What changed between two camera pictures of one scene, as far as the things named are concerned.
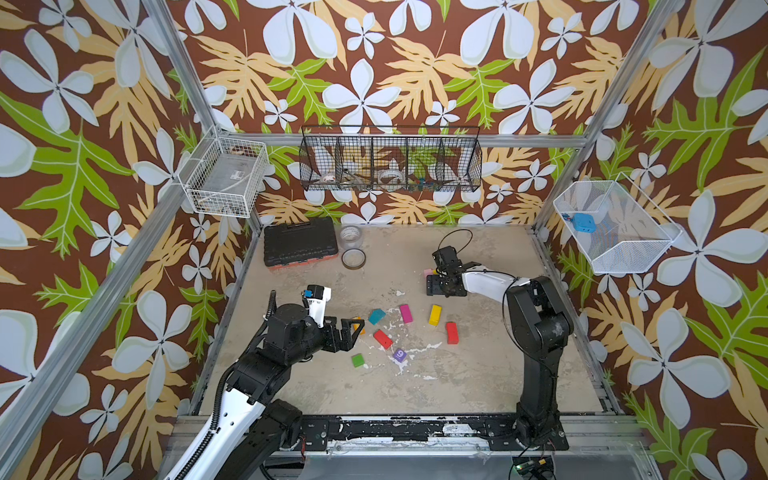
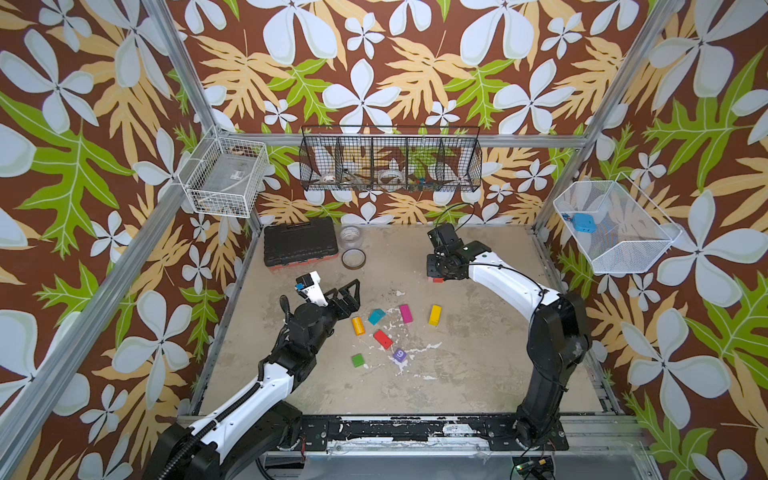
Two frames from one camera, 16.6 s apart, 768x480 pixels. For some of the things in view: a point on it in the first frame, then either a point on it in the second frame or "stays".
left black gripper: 346,342 → 343,312
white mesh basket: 618,227 stays
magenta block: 406,313 stays
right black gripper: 436,284 → 437,266
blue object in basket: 584,222 stays
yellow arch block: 435,315 stays
